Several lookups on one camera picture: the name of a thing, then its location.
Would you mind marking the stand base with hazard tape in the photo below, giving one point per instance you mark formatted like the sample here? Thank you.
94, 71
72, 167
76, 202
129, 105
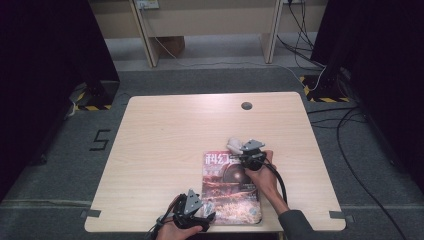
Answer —
325, 90
100, 96

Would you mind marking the person's right hand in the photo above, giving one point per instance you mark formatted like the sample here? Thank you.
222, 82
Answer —
265, 180

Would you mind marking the person's left hand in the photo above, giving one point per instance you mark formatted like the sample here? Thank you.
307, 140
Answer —
175, 231

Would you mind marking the glossy illustrated magazine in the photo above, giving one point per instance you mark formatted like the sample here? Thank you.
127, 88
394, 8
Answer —
230, 196

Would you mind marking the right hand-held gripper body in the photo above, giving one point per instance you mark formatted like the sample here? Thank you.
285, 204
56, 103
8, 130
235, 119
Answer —
253, 160

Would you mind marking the black curtain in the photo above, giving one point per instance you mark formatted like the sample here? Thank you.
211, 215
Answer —
383, 66
43, 83

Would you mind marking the brown cardboard box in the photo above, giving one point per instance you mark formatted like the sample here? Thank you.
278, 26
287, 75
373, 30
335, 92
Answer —
173, 45

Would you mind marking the grey tape piece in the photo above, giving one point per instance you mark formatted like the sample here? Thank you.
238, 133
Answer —
340, 216
90, 213

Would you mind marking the grey round table grommet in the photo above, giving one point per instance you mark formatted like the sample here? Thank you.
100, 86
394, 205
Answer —
246, 106

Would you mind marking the white power strip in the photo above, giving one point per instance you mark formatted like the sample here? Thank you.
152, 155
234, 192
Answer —
147, 4

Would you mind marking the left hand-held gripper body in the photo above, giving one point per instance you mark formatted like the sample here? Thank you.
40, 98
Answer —
191, 206

